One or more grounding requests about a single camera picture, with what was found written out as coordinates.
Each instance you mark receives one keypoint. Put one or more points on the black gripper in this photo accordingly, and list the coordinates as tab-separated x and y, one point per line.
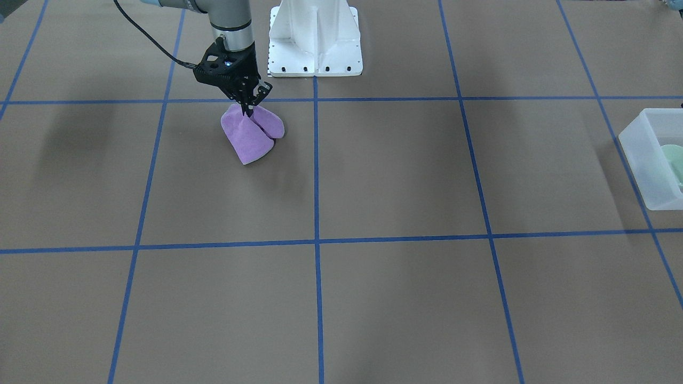
244	76

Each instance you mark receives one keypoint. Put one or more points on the purple cloth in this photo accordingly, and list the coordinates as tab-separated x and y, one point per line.
252	137

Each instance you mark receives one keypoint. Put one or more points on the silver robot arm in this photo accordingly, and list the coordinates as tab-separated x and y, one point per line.
230	20

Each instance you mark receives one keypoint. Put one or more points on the translucent plastic bin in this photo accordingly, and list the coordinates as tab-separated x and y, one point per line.
642	141

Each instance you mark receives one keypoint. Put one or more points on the white pedestal column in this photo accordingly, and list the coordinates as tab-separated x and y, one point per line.
314	38

